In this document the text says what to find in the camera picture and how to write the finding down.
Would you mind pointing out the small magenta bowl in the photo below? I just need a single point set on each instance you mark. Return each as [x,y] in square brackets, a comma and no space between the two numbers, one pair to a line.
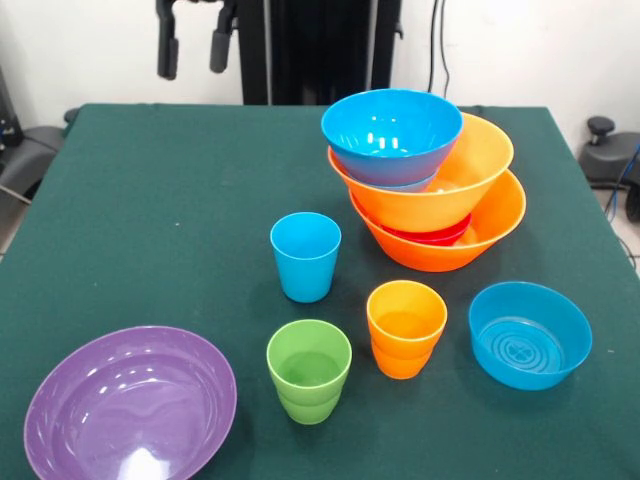
[430,235]

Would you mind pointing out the large orange bowl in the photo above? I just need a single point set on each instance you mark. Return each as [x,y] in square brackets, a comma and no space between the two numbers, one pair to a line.
[430,260]
[475,160]

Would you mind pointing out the large purple bowl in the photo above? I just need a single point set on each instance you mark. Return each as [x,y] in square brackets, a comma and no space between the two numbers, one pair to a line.
[130,405]

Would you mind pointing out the blue ribbed-bottom bowl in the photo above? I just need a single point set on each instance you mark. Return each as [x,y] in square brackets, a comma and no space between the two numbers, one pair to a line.
[530,345]

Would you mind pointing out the blue cup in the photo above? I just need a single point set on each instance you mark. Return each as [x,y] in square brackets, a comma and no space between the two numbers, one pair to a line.
[305,270]

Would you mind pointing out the black pedestal foot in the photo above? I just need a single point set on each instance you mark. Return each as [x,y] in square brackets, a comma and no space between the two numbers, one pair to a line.
[610,160]
[30,150]

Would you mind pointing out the dark green tablecloth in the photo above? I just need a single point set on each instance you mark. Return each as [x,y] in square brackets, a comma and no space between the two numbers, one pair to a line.
[200,200]

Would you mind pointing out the large blue bowl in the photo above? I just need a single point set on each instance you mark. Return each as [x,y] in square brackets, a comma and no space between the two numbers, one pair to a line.
[390,120]

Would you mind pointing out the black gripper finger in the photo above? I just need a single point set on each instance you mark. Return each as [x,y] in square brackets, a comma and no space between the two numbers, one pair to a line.
[220,50]
[167,57]

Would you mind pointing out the small cyan bowl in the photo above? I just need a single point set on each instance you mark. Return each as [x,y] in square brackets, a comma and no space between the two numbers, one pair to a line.
[415,186]

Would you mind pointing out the orange cup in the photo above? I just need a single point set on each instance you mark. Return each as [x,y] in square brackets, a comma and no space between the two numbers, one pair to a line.
[405,350]

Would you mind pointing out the green cup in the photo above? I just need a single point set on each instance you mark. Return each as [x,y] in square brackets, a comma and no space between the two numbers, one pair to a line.
[308,395]

